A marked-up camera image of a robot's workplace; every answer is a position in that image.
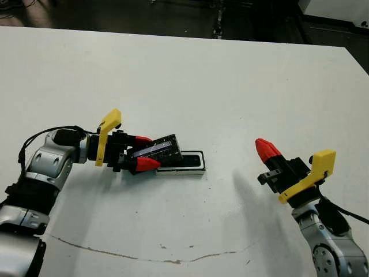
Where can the black box lid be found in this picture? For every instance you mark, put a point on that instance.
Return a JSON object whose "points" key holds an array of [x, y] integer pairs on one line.
{"points": [[164, 148]]}

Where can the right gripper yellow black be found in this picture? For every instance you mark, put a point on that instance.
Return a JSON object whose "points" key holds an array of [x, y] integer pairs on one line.
{"points": [[294, 176]]}

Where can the black metal post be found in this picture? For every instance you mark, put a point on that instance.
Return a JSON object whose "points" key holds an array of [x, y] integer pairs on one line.
{"points": [[219, 20]]}

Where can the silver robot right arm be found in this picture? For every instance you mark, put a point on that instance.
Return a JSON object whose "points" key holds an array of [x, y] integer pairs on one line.
{"points": [[328, 248]]}

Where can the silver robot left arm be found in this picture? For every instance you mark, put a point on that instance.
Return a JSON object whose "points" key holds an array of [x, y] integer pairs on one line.
{"points": [[49, 161]]}

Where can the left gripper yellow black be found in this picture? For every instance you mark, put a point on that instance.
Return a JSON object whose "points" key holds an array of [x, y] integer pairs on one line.
{"points": [[115, 150]]}

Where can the white lined camera box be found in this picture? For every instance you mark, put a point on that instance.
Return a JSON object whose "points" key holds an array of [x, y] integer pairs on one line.
{"points": [[184, 172]]}

